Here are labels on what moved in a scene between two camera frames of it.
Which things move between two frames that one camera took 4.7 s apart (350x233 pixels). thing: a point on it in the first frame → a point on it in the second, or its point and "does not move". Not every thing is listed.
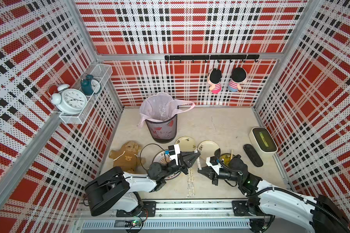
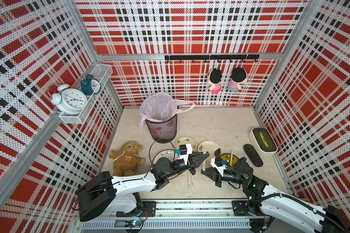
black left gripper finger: x=183 y=169 → x=192 y=170
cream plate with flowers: x=186 y=144 does not move
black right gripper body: x=225 y=174 does not move
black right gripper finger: x=208 y=172 does not move
